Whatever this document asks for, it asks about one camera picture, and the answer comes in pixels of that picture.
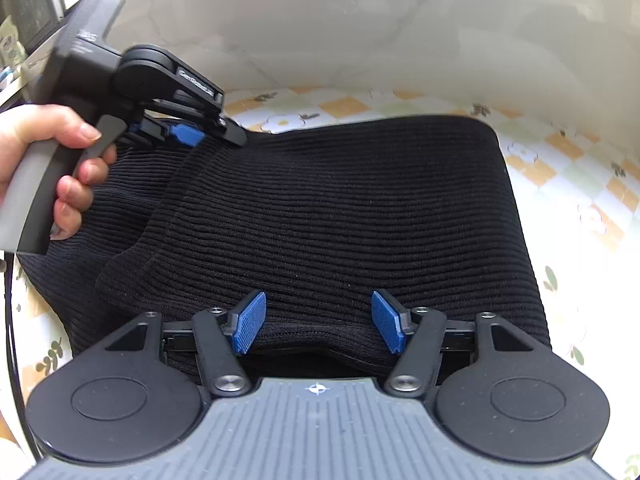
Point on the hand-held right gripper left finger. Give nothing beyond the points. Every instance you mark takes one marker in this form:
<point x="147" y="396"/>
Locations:
<point x="247" y="322"/>

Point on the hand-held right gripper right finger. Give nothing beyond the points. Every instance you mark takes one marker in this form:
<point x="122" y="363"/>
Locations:
<point x="392" y="322"/>

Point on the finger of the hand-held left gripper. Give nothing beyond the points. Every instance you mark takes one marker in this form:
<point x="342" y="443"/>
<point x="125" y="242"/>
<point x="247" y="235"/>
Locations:
<point x="185" y="135"/>
<point x="230" y="135"/>

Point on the black ribbed pants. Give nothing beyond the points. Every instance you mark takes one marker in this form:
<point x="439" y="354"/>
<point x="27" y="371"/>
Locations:
<point x="325" y="210"/>

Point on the person's left hand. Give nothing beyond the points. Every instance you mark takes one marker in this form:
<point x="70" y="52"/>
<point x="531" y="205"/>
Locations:
<point x="30" y="130"/>

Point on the white detergent bag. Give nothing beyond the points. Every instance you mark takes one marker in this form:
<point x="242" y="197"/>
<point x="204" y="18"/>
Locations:
<point x="11" y="42"/>

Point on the dark framed window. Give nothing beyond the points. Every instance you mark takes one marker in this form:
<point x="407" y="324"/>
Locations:
<point x="30" y="0"/>

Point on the floral checked tablecloth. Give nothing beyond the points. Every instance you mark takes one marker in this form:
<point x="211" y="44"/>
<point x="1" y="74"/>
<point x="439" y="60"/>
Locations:
<point x="575" y="170"/>

